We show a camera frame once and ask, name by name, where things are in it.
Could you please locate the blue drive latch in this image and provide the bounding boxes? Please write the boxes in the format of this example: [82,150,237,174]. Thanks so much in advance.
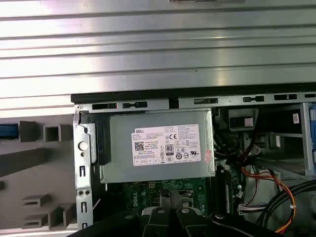
[307,103,316,165]

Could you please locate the grey parts rack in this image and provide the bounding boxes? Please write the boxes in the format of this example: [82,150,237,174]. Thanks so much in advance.
[0,118,77,232]

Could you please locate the grey power supply unit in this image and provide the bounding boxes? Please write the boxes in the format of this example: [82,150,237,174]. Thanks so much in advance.
[100,110,217,185]

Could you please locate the CPU socket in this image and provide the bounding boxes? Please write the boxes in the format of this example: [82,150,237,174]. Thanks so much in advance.
[158,189,197,209]

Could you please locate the hard disk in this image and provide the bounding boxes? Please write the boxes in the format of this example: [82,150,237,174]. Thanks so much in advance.
[0,124,19,139]

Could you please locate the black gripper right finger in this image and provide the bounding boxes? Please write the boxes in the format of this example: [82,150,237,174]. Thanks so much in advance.
[171,190,279,237]

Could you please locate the RAM stick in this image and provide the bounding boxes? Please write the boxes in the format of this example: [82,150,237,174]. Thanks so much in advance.
[224,170,235,215]

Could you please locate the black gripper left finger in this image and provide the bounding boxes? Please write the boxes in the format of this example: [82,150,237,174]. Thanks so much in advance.
[71,189,175,237]

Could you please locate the black cable bundle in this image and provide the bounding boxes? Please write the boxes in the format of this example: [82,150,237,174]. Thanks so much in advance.
[259,176,316,237]

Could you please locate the tall metal drive cage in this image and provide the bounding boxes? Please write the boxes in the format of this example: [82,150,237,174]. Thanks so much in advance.
[266,102,316,178]

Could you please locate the green motherboard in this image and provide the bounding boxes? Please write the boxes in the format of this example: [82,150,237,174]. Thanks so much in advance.
[124,177,244,218]

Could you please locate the orange yellow wire bundle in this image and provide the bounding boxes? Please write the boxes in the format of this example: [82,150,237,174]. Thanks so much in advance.
[240,166,297,234]

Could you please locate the black PC case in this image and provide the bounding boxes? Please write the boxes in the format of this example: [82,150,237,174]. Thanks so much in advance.
[70,87,316,237]

